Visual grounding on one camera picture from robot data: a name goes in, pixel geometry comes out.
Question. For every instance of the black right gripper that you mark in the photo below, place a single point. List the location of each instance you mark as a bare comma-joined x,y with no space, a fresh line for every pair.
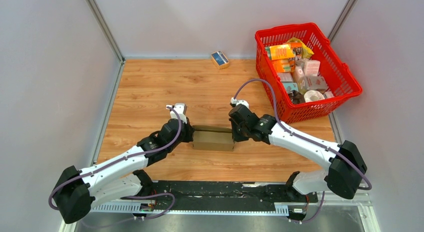
237,138

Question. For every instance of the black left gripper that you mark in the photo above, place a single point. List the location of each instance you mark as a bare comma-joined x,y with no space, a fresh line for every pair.
190,131

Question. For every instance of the brown cardboard box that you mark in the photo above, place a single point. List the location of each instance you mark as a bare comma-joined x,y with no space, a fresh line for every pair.
212,138

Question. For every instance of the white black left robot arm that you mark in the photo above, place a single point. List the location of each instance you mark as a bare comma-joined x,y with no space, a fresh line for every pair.
78,191

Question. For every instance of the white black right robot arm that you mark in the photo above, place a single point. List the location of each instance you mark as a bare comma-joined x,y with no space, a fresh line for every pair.
342,166

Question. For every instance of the teal small box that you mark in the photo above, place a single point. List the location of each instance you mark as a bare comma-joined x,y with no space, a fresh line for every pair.
289,87

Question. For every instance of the small blue yellow box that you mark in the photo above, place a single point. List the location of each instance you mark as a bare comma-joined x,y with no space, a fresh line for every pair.
220,60

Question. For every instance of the pink patterned box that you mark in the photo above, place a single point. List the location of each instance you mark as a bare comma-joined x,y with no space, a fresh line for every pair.
317,83

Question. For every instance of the brown chocolate packet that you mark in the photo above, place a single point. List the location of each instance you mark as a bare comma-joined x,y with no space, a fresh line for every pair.
296,97

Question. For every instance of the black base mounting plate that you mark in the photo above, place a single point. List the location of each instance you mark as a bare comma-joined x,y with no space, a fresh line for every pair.
226,196

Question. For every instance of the white tape roll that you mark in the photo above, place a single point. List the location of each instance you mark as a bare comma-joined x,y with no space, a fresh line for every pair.
313,95

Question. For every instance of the orange juice carton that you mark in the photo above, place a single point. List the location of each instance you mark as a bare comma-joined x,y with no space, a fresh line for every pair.
283,65

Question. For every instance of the red plastic shopping basket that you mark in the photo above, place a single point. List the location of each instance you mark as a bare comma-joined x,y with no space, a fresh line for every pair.
340,80

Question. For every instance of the pink white tissue pack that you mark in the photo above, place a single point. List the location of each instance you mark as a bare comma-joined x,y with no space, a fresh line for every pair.
311,67

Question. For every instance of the orange snack packet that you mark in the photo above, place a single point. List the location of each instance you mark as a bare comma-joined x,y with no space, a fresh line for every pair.
291,50

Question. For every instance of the yellow snack bag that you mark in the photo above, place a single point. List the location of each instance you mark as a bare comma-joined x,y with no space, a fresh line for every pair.
303,48

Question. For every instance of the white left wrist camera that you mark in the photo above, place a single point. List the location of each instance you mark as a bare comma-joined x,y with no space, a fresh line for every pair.
178,110

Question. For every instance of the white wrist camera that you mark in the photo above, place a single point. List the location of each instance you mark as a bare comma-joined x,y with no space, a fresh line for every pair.
234,102
178,110

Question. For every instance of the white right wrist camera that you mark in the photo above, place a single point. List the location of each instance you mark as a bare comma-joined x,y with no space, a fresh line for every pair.
234,102

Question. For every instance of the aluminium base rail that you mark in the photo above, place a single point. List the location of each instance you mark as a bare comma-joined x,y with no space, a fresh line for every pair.
166,200

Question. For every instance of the left aluminium wall post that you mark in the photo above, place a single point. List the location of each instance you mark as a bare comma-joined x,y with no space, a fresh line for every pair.
105,29

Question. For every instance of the aluminium wall post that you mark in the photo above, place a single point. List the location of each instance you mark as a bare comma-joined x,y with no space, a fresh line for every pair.
105,29
341,19

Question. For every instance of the right aluminium wall post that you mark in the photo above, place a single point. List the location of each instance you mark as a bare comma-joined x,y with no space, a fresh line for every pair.
341,19

